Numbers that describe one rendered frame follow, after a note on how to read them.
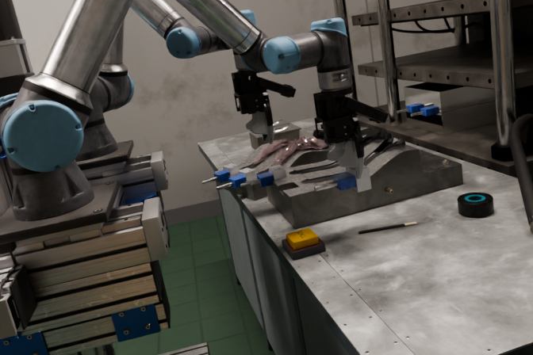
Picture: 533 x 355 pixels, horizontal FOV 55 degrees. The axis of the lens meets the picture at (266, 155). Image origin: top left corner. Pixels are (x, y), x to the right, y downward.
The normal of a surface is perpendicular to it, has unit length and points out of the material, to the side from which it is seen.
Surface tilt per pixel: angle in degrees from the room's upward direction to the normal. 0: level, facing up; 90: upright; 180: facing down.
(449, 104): 90
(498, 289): 0
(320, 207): 90
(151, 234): 90
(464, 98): 90
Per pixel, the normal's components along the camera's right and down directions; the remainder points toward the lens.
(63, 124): 0.43, 0.25
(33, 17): 0.18, 0.22
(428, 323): -0.17, -0.95
